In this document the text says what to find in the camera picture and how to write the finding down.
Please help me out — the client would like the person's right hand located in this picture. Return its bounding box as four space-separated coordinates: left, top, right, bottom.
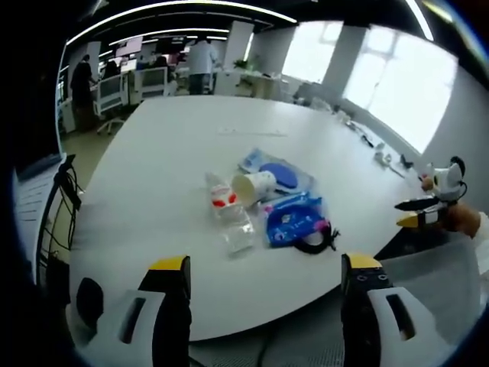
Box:
420 177 481 239

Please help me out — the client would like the clear plastic water bottle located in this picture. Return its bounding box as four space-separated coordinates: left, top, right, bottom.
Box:
204 171 256 258

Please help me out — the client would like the white office chair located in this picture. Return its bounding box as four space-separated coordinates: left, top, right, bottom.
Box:
92 72 129 135
133 67 170 105

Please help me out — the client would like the clear bag with blue disc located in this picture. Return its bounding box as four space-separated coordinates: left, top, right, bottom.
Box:
238 147 316 200

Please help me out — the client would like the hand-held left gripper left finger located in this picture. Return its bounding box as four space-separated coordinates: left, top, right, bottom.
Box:
70 255 192 367

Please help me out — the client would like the white table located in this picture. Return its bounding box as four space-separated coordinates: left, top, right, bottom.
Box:
67 95 461 343

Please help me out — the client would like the white sleeve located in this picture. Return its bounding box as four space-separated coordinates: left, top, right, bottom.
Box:
471 212 489 276

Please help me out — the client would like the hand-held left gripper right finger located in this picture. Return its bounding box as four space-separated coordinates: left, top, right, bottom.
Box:
341 252 448 367

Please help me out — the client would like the blue wet wipes packet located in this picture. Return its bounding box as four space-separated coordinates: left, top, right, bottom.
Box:
263 192 325 248

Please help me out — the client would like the black cable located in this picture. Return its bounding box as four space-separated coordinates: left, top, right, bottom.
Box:
36 153 83 286

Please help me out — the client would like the black hair tie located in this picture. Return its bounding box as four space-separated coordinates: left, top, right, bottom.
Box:
293 218 342 255

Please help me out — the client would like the white paper cup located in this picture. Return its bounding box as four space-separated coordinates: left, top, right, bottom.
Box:
231 170 277 208

